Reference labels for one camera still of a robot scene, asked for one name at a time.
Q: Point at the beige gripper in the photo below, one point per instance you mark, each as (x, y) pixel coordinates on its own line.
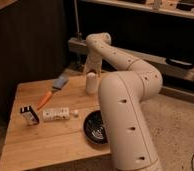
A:
(93, 63)

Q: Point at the background wooden shelf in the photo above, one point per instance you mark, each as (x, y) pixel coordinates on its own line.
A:
(141, 7)

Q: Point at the small white cube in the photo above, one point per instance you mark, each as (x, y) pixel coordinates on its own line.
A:
(75, 113)

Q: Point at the wooden folding table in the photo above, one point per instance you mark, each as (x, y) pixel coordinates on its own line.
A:
(49, 143)

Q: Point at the vertical metal pole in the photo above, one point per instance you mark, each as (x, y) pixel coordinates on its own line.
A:
(78, 32)

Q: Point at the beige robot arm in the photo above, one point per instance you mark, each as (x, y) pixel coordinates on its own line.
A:
(120, 95)

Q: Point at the orange handled blue brush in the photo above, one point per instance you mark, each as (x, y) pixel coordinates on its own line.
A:
(57, 85)

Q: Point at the black bowl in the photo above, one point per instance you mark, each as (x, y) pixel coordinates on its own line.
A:
(94, 129)

